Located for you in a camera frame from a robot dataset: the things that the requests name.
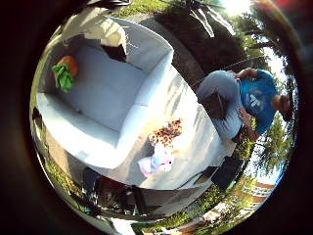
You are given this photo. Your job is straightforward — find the orange carrot plush green leaves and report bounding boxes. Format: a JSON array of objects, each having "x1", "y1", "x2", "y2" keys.
[{"x1": 51, "y1": 54, "x2": 80, "y2": 93}]

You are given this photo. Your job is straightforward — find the spotted leopard plush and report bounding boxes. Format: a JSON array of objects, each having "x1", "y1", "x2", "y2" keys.
[{"x1": 148, "y1": 117, "x2": 184, "y2": 147}]

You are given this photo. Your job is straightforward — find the pink blue unicorn plush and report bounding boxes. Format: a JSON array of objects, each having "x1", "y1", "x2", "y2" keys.
[{"x1": 137, "y1": 141, "x2": 175, "y2": 178}]

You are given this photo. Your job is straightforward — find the white rectangular plastic container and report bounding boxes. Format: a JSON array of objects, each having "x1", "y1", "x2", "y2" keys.
[{"x1": 35, "y1": 16, "x2": 175, "y2": 170}]

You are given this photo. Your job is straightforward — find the person in blue shirt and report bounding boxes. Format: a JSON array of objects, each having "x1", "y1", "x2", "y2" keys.
[{"x1": 195, "y1": 67, "x2": 296, "y2": 143}]

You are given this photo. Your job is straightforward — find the small tan black device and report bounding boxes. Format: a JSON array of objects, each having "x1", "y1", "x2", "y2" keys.
[{"x1": 195, "y1": 165, "x2": 220, "y2": 184}]

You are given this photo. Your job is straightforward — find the black square box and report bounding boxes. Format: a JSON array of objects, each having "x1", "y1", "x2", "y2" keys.
[{"x1": 210, "y1": 156, "x2": 246, "y2": 192}]

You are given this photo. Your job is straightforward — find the black cable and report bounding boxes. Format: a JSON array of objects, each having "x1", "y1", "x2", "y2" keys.
[{"x1": 175, "y1": 172, "x2": 204, "y2": 191}]

